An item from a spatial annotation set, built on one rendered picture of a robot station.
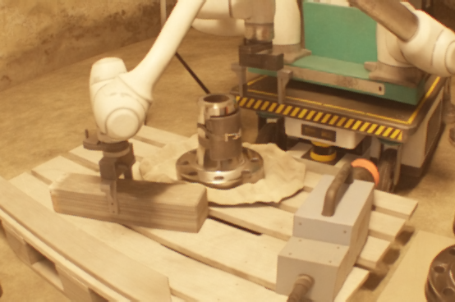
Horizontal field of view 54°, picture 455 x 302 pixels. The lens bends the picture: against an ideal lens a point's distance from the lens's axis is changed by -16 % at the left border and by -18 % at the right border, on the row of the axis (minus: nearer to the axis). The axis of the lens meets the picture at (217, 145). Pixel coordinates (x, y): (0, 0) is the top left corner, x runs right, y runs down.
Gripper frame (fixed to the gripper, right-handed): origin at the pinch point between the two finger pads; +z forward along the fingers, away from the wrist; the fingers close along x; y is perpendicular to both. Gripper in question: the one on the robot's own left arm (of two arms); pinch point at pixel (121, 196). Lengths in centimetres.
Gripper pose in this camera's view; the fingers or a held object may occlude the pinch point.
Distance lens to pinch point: 143.1
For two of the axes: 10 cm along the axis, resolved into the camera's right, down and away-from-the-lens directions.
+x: 2.4, -3.9, 8.9
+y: 9.7, 0.6, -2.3
